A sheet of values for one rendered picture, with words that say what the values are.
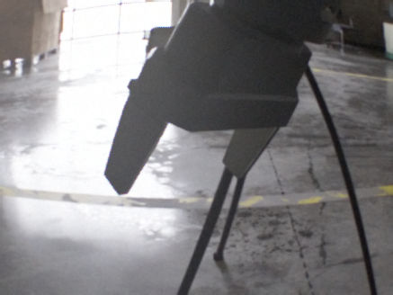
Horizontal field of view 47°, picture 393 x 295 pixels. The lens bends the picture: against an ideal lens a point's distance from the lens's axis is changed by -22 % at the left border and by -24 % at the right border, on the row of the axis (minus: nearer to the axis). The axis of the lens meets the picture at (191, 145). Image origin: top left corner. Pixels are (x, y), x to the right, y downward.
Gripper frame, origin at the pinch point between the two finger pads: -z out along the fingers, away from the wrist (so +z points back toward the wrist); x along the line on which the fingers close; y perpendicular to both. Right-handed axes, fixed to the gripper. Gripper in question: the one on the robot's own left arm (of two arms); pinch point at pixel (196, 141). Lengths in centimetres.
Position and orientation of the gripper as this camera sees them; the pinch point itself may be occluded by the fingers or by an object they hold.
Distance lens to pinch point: 36.9
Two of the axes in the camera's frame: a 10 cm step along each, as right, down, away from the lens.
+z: 4.0, -7.8, -4.8
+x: 7.2, -0.6, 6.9
